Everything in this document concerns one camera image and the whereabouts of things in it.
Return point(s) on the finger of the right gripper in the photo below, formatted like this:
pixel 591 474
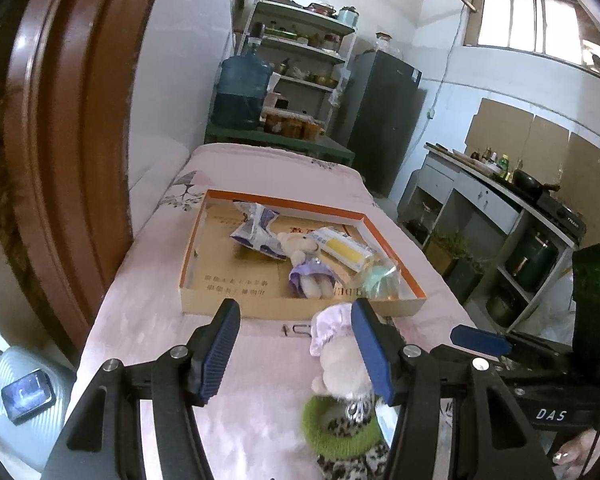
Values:
pixel 480 341

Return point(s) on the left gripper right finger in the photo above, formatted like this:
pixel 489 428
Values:
pixel 380 345

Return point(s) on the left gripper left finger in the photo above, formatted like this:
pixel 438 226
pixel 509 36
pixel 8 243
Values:
pixel 210 348

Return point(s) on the mint green sponge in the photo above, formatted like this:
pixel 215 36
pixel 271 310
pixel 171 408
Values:
pixel 381 279

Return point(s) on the cream teddy bear purple dress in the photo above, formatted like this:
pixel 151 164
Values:
pixel 309 277

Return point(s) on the white yellow snack packet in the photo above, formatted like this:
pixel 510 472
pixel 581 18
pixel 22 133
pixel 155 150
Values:
pixel 345 249

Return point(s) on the purple white plastic packet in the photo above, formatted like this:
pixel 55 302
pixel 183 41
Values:
pixel 255 231

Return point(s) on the person's right hand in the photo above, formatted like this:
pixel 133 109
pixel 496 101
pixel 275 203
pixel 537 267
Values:
pixel 577 455

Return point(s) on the plush doll pink bonnet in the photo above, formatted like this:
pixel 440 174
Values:
pixel 344 375

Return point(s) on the leopard print cloth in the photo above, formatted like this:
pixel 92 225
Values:
pixel 346 448

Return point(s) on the grey kitchen counter cabinet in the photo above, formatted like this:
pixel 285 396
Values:
pixel 469 226

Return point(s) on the pink bed sheet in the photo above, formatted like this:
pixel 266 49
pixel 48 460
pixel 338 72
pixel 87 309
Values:
pixel 251 428

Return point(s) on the orange rimmed cardboard box tray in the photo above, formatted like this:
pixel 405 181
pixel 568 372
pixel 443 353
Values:
pixel 287 260

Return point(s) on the black wok pan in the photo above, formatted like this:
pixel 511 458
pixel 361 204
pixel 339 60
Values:
pixel 531 188

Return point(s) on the smartphone with lit screen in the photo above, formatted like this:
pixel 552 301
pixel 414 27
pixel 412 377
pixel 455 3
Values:
pixel 28 396

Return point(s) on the light blue stool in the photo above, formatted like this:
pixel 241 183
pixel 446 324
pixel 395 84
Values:
pixel 33 440

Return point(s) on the dark green low table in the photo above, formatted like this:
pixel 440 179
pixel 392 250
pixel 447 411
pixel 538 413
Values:
pixel 322 147

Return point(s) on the dark grey refrigerator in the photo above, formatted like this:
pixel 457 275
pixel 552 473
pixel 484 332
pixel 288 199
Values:
pixel 375 117

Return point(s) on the blue water jug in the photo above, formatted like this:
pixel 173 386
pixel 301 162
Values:
pixel 241 89

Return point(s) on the green metal shelf unit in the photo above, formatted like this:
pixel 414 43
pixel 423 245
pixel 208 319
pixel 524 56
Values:
pixel 308 46

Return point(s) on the brown wooden door frame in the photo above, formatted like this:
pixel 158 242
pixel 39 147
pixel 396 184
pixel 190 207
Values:
pixel 66 133

